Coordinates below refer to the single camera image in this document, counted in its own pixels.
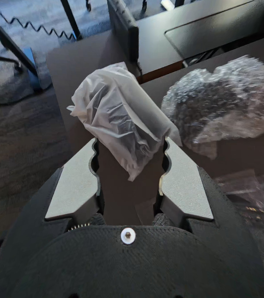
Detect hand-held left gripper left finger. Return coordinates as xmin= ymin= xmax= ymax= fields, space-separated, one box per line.
xmin=45 ymin=137 xmax=105 ymax=221

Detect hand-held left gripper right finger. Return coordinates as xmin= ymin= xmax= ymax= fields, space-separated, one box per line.
xmin=154 ymin=136 xmax=214 ymax=226

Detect white plastic part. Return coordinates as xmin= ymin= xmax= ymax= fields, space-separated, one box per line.
xmin=67 ymin=62 xmax=183 ymax=182

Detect black desk leg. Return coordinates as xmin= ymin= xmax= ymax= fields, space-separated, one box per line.
xmin=0 ymin=5 xmax=53 ymax=91
xmin=60 ymin=0 xmax=83 ymax=41

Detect clear bag black parts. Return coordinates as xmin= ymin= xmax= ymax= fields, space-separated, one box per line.
xmin=213 ymin=170 xmax=264 ymax=226

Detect bubble wrapped part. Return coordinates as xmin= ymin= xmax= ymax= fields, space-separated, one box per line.
xmin=161 ymin=55 xmax=264 ymax=160

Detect black computer box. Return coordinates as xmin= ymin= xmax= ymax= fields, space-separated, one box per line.
xmin=107 ymin=0 xmax=140 ymax=75

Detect black coiled cable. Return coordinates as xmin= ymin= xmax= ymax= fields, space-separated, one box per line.
xmin=0 ymin=11 xmax=77 ymax=40

